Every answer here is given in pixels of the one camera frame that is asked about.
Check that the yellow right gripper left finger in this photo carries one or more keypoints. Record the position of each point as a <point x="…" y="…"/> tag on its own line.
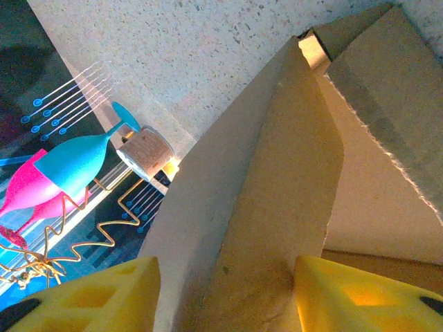
<point x="93" y="301"/>

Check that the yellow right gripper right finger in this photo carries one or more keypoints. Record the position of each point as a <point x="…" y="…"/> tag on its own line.
<point x="363" y="301"/>

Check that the brown cardboard box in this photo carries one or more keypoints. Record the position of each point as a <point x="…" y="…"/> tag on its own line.
<point x="277" y="173"/>

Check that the pink plastic goblet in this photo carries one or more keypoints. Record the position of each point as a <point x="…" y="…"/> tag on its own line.
<point x="48" y="209"/>
<point x="24" y="186"/>

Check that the blue plastic goblet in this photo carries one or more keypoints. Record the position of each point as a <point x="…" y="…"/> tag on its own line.
<point x="76" y="159"/>

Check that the cork wrapped white cylinder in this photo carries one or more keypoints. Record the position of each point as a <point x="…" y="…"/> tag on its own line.
<point x="145" y="152"/>

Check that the blue printed backdrop banner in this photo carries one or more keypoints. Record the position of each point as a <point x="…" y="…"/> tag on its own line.
<point x="20" y="52"/>

